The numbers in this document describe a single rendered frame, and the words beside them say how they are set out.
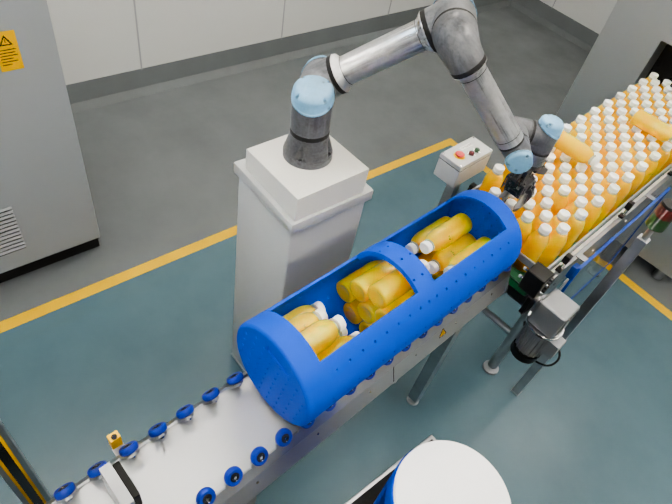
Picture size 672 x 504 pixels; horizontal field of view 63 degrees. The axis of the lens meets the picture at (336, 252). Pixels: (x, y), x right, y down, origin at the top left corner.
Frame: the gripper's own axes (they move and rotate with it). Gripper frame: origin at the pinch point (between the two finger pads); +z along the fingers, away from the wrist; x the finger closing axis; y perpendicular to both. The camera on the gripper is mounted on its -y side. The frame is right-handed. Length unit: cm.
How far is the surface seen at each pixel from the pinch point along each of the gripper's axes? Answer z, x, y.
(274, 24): 82, -263, -112
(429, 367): 76, 9, 21
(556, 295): 23.1, 29.5, -3.4
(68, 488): 12, -7, 153
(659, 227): -9.3, 39.8, -23.6
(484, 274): -4.8, 15.5, 39.4
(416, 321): -6, 15, 70
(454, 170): 1.9, -24.0, 1.3
